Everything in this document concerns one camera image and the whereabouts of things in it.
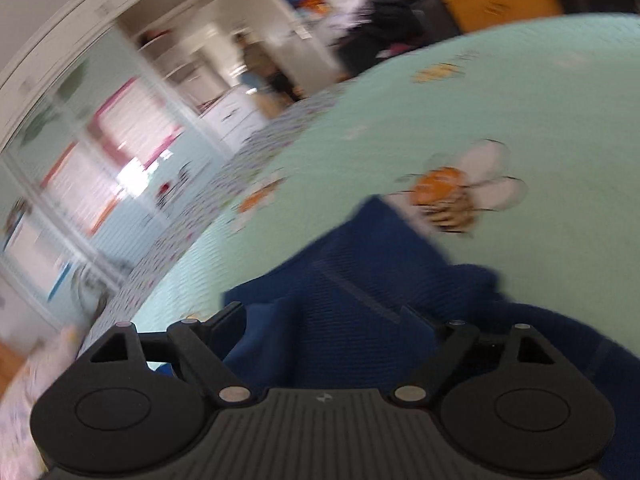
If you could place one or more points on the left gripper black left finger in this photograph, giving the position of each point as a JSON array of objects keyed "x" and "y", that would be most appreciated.
[{"x": 201, "y": 347}]

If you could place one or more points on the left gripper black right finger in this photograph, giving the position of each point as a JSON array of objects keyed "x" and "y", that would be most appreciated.
[{"x": 441, "y": 349}]

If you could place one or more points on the blue knit sweater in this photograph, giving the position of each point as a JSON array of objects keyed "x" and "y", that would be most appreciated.
[{"x": 540, "y": 396}]

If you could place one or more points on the clothes pile on stool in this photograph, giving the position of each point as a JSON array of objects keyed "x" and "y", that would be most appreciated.
[{"x": 385, "y": 0}]

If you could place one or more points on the heart pattern bedsheet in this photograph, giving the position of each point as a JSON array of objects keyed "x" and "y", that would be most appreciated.
[{"x": 233, "y": 179}]

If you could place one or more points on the floral pink pillow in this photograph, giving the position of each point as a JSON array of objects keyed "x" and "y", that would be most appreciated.
[{"x": 20, "y": 458}]

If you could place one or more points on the sliding door wardrobe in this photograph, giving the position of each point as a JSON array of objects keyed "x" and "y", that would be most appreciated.
[{"x": 92, "y": 176}]

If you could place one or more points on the mint quilted bee bedspread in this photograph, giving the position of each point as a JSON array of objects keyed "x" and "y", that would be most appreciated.
[{"x": 561, "y": 94}]

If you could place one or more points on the person in brown jacket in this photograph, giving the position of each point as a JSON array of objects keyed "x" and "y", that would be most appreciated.
[{"x": 259, "y": 62}]

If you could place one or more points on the white drawer shelf unit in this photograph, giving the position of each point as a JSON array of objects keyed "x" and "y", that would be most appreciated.
[{"x": 229, "y": 112}]

